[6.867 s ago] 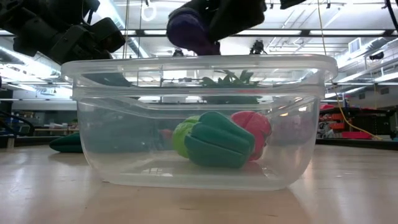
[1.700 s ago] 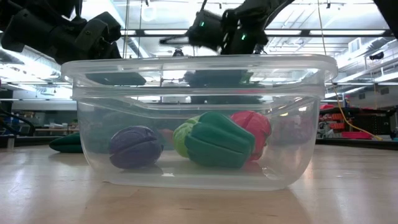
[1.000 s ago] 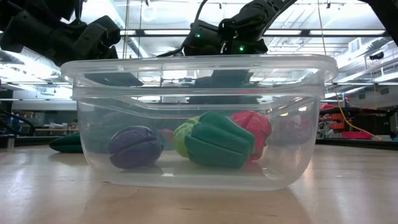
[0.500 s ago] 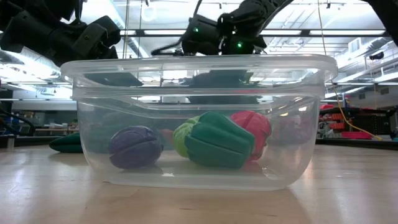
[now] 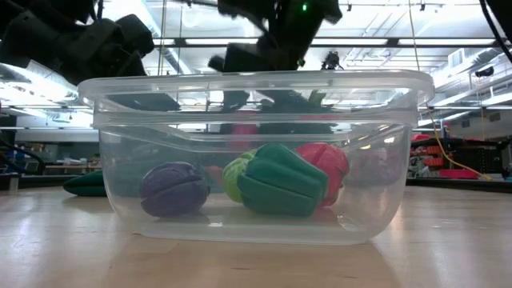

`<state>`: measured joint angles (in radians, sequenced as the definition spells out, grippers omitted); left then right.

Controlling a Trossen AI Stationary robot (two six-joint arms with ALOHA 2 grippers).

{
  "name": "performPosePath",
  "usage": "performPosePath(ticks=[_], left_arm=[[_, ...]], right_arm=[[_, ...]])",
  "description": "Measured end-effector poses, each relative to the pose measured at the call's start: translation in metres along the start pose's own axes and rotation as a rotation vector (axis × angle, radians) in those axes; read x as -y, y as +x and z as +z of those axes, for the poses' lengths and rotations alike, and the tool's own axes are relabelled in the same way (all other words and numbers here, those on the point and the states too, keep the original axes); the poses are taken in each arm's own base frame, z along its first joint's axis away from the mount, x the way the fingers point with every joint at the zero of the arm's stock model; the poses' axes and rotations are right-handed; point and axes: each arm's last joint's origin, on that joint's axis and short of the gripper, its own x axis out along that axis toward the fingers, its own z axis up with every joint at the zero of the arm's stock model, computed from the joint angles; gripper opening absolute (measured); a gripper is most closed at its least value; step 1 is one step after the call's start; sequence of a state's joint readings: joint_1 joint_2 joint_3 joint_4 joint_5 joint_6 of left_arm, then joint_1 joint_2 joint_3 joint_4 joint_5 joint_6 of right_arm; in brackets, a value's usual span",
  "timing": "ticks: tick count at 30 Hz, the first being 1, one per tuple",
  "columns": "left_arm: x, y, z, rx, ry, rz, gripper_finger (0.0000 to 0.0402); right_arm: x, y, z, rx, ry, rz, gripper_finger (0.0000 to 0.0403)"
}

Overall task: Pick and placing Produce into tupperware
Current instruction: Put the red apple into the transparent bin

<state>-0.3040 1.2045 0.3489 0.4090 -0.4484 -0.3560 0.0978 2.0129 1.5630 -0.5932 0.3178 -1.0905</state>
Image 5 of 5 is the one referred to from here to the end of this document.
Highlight black ceiling-hung device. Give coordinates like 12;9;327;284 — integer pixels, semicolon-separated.
322;50;342;71

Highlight light green toy lime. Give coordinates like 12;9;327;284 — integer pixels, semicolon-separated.
222;150;259;204

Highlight green toy bell pepper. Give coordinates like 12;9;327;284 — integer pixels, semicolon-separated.
236;142;330;218

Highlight silver ventilation duct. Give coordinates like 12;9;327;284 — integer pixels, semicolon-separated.
154;39;193;76

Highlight red plastic tray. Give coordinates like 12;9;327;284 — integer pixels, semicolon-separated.
438;169;481;180

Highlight red storage bins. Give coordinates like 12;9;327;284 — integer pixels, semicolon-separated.
410;144;444;168

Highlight clear plastic tupperware container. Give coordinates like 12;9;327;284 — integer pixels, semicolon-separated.
78;70;436;246

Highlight artificial green plant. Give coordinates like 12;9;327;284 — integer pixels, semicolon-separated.
279;90;335;135

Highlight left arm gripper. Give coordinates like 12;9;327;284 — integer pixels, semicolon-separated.
0;11;181;113

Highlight yellow hanging cable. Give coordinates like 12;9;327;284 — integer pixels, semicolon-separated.
426;104;492;181

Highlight red toy bell pepper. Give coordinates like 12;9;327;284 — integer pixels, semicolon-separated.
295;142;350;208

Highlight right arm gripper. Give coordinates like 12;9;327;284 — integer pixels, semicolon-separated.
207;39;307;114

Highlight purple toy eggplant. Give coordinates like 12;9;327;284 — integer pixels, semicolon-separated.
139;161;211;219

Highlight dark green cloth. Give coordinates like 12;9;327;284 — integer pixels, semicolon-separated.
63;138;161;198

